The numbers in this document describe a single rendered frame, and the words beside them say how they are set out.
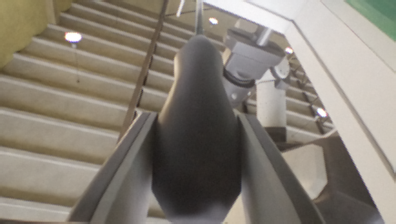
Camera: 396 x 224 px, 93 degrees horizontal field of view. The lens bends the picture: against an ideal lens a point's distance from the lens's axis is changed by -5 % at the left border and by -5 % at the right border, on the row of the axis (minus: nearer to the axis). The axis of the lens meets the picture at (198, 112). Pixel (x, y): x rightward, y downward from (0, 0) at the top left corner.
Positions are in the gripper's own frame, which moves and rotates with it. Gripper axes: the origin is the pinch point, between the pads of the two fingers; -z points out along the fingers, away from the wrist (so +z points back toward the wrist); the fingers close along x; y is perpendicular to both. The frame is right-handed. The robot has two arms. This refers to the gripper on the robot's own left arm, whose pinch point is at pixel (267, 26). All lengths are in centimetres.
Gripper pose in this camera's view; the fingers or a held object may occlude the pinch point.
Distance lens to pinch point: 39.2
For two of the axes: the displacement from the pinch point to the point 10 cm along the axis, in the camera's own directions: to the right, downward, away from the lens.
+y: 0.1, -7.5, 6.6
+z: -3.4, 6.2, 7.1
